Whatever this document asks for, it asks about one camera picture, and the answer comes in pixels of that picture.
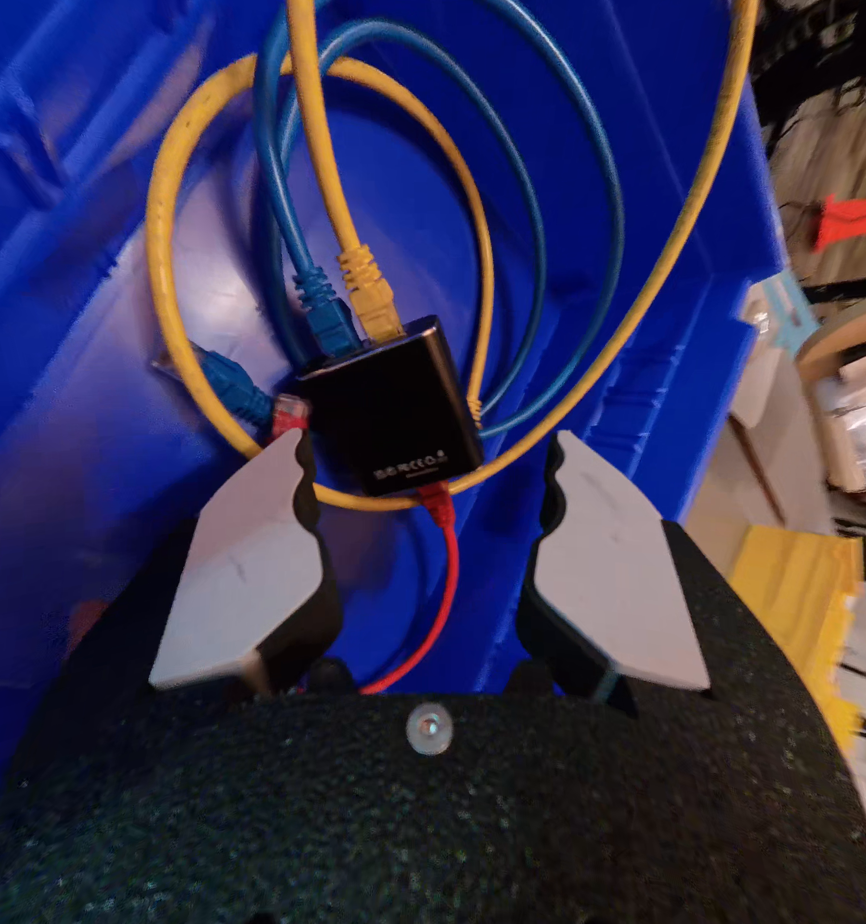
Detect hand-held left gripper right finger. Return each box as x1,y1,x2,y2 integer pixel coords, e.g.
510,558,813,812
516,430,711,707

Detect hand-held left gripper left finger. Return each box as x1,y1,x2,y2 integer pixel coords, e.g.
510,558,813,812
147,428,345,697

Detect red network cable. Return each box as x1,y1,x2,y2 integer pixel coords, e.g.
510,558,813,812
270,394,461,695

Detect black network switch box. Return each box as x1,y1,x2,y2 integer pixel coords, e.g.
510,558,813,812
293,315,486,499

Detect blue network cable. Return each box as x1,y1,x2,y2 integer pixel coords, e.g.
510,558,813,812
155,0,626,439

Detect blue plastic bin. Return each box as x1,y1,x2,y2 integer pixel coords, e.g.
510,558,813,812
0,0,791,853

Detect yellow network cable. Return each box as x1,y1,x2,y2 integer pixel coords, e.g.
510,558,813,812
146,0,760,513

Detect yellow package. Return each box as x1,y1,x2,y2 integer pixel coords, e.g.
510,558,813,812
727,526,866,755

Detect red plastic object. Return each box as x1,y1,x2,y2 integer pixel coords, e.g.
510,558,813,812
814,193,866,252

